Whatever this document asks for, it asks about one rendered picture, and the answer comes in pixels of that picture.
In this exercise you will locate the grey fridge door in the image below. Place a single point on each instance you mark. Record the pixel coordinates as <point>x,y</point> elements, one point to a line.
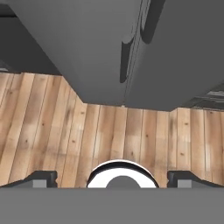
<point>180,58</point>
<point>78,43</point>

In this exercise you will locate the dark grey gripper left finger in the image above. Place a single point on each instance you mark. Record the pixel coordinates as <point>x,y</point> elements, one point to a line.
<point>43,177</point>

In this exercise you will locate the dark grey cupboard run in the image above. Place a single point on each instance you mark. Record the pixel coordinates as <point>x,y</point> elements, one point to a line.
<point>208,97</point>
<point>23,43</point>

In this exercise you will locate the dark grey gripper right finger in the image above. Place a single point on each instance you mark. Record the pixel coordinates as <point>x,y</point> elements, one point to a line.
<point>180,177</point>

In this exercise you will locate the white and black round thing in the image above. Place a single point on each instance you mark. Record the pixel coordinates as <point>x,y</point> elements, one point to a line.
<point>97,178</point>

